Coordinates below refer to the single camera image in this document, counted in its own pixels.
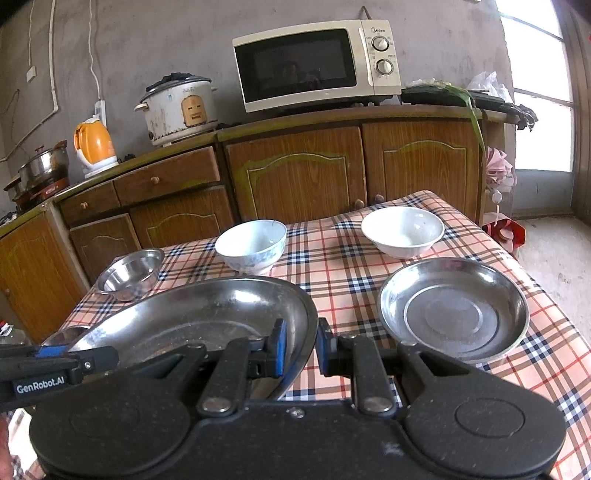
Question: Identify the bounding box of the small steel plate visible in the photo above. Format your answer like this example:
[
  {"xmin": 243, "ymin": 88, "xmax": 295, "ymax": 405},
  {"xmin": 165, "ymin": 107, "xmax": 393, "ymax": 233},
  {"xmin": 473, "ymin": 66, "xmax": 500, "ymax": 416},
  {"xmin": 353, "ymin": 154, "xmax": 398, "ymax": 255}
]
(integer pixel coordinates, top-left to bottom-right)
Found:
[{"xmin": 42, "ymin": 325, "xmax": 90, "ymax": 346}]

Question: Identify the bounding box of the large steel plate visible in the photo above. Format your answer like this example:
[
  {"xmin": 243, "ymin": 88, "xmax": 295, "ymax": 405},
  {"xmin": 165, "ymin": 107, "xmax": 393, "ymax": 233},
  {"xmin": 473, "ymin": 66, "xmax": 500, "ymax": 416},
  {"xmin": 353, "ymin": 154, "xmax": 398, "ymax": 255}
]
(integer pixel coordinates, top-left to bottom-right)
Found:
[
  {"xmin": 378, "ymin": 257, "xmax": 530, "ymax": 364},
  {"xmin": 69, "ymin": 277, "xmax": 318, "ymax": 399}
]

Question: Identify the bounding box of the small steel bowl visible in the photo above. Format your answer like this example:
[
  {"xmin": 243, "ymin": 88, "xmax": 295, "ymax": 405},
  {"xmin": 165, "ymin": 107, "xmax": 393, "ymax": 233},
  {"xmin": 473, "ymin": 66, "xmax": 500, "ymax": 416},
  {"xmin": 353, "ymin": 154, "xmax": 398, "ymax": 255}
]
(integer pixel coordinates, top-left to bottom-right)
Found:
[{"xmin": 95, "ymin": 248, "xmax": 164, "ymax": 302}]

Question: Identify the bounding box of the plaid tablecloth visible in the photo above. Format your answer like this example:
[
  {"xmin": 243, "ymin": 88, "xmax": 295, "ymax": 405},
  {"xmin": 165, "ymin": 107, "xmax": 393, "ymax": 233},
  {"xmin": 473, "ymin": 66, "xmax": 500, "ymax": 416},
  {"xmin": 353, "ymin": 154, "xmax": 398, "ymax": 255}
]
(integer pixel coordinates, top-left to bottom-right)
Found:
[{"xmin": 8, "ymin": 189, "xmax": 591, "ymax": 480}]

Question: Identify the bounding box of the blue patterned ceramic bowl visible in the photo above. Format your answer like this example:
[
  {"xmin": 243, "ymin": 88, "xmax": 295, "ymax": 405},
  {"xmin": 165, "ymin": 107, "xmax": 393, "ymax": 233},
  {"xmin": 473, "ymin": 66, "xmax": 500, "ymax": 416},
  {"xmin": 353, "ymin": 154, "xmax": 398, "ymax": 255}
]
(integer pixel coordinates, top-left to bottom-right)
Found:
[{"xmin": 214, "ymin": 219, "xmax": 287, "ymax": 275}]

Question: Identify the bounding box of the wooden kitchen cabinet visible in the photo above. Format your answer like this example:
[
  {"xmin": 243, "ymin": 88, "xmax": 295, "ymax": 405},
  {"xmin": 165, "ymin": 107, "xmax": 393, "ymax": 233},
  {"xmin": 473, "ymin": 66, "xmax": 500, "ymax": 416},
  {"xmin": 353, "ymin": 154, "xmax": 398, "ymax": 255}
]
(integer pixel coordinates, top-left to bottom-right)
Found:
[{"xmin": 1, "ymin": 105, "xmax": 513, "ymax": 342}]

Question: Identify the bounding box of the white ceramic bowl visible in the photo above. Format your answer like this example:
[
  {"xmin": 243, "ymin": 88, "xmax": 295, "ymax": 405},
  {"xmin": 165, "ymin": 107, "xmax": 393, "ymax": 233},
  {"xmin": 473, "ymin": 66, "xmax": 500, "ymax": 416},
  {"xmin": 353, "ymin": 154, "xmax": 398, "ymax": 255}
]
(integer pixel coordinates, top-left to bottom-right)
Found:
[{"xmin": 361, "ymin": 206, "xmax": 446, "ymax": 259}]

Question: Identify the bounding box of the induction cooker red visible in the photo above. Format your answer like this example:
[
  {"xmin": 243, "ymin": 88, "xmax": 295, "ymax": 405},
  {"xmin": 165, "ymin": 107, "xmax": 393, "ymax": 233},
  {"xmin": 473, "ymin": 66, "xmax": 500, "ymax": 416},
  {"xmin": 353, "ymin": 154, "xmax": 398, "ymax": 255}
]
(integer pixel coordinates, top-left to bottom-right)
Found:
[{"xmin": 13, "ymin": 177, "xmax": 69, "ymax": 213}]

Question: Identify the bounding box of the red gift bag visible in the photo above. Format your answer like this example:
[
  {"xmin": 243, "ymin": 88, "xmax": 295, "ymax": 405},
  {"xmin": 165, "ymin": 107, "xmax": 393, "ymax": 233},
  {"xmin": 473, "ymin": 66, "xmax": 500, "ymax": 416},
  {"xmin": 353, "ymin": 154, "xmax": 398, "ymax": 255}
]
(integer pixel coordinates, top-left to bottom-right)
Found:
[{"xmin": 482, "ymin": 218, "xmax": 526, "ymax": 255}]

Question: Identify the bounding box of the steel pot with lid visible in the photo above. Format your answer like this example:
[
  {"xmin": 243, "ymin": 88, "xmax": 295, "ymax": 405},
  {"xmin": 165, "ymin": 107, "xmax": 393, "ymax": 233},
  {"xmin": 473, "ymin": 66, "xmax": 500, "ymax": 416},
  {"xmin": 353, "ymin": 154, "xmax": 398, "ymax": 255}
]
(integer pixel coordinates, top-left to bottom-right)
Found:
[{"xmin": 18, "ymin": 140, "xmax": 69, "ymax": 190}]

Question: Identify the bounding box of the orange electric kettle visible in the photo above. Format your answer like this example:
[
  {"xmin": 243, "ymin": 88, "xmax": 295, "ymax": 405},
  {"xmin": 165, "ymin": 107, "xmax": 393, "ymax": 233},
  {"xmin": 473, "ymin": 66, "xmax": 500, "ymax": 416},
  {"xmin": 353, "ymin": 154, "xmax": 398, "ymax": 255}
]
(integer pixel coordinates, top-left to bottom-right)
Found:
[{"xmin": 73, "ymin": 116, "xmax": 118, "ymax": 179}]

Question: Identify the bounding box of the pink cloth bundle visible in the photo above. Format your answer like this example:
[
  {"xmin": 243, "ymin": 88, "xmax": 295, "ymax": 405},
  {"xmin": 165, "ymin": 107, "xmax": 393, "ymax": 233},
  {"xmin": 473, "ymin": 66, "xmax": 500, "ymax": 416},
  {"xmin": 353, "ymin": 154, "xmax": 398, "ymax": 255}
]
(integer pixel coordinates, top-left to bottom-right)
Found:
[{"xmin": 486, "ymin": 147, "xmax": 517, "ymax": 193}]

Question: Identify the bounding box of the white rice cooker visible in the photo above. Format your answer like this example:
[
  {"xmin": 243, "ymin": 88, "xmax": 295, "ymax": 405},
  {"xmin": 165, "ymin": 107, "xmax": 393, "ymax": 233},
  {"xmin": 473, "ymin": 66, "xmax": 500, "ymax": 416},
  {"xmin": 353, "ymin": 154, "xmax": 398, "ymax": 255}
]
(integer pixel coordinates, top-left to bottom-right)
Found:
[{"xmin": 134, "ymin": 72, "xmax": 218, "ymax": 146}]

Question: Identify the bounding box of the white power strip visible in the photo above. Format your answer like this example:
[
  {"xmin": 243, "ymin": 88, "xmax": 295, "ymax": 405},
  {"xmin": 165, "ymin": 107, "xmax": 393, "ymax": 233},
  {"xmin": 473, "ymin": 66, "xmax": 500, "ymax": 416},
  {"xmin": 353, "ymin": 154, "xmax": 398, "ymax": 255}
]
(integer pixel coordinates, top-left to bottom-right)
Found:
[{"xmin": 94, "ymin": 99, "xmax": 107, "ymax": 127}]

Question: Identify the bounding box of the cream microwave oven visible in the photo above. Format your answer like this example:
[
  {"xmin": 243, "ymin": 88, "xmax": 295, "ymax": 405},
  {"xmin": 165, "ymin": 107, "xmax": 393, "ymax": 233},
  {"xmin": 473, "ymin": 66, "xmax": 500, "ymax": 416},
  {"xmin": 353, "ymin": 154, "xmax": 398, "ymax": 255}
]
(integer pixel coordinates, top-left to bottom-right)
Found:
[{"xmin": 232, "ymin": 19, "xmax": 402, "ymax": 113}]

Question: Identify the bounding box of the white plastic bag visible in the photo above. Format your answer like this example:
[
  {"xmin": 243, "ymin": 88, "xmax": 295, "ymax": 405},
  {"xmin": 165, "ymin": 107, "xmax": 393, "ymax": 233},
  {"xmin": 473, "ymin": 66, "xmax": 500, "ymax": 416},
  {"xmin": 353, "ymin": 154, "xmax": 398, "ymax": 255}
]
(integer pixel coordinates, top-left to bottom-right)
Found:
[{"xmin": 467, "ymin": 71, "xmax": 513, "ymax": 103}]

